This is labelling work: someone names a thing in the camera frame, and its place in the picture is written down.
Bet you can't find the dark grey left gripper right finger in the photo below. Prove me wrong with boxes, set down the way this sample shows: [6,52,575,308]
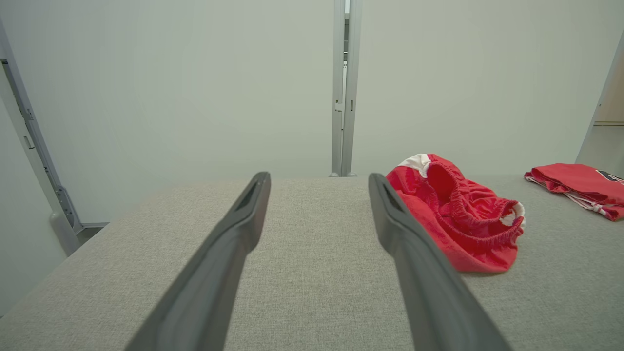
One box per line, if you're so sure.
[368,173,513,351]

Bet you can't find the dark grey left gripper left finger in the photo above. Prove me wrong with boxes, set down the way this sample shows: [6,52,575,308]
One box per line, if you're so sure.
[124,171,272,351]

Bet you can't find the red shorts with elastic waist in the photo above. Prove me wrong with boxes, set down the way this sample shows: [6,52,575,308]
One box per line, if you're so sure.
[385,153,527,274]

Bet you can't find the red jersey with white sleeves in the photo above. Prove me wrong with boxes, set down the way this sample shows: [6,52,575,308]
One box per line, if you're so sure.
[524,163,624,222]

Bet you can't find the grey metal partition post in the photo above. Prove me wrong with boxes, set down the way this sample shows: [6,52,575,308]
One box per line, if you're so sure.
[342,0,363,177]
[330,0,346,177]

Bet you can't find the grey slanted metal rail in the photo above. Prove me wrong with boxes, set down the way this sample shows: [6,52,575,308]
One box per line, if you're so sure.
[0,19,109,257]

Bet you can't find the grey slanted panel frame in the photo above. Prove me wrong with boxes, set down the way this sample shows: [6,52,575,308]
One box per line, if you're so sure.
[575,29,624,167]

